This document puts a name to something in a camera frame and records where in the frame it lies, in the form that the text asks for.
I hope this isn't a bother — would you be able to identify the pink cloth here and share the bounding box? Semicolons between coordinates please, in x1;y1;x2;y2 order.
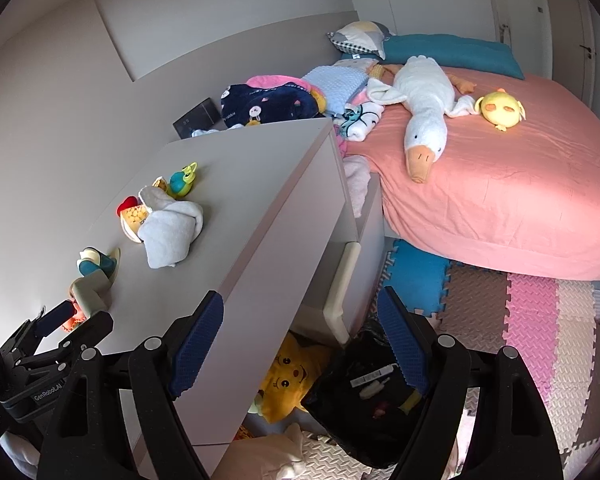
246;74;321;93

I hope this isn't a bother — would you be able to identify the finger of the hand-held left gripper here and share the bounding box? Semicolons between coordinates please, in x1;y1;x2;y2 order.
0;300;77;362
17;310;115;387

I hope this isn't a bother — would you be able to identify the white bedside cabinet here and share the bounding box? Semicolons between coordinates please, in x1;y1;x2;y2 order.
290;170;386;346

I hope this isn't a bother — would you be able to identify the light blue blanket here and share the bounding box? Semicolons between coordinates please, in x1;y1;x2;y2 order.
302;65;370;113

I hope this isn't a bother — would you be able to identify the white goose plush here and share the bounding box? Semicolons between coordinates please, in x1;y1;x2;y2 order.
367;55;476;185

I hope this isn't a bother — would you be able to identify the cream foam corner guard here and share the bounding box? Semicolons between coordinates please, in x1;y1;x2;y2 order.
325;241;361;346

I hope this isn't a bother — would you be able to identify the white towel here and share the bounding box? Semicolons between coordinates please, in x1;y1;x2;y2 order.
139;186;204;268

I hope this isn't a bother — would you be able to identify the navy printed blanket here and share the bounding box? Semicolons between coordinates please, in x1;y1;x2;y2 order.
221;81;321;128

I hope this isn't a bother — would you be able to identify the white cartoon printed cloth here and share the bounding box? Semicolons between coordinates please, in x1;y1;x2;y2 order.
336;101;385;142

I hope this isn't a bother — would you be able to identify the yellow plastic toy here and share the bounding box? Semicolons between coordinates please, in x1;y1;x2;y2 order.
121;205;151;245

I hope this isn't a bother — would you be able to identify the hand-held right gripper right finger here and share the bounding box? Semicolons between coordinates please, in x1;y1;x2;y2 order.
376;286;566;480

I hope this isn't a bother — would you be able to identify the bed with pink sheet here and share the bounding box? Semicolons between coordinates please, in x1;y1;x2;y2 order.
330;57;600;281

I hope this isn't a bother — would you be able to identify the teal whale-shaped holder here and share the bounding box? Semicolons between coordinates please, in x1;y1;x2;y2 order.
77;246;123;291

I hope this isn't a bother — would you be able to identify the yellow cartoon plush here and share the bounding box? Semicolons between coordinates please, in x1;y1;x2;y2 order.
247;332;333;423

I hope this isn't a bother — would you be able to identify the teal toy with green handles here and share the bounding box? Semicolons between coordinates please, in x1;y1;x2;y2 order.
167;161;199;198

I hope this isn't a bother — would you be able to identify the patchwork pillow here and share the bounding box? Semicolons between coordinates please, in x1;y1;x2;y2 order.
327;21;396;60

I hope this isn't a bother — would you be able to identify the white striped wrapper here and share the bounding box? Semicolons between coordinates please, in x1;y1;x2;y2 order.
350;365;395;390

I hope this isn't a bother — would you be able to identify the teal pillow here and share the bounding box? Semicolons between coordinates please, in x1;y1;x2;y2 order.
382;34;526;81

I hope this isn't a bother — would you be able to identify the pale white blanket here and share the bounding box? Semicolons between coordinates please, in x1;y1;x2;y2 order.
342;155;373;218

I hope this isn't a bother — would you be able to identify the yellow chick plush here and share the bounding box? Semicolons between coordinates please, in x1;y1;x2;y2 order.
475;88;527;132

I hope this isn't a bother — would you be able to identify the black plastic bag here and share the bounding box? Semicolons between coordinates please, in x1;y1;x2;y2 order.
300;317;431;468

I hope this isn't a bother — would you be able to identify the cream plush cushion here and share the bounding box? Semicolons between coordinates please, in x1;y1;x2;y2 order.
232;422;306;480

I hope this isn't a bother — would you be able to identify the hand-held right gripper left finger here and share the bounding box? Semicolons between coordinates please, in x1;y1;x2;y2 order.
37;290;226;480

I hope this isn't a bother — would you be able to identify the black wall panel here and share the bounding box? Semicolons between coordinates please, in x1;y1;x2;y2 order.
173;97;221;140

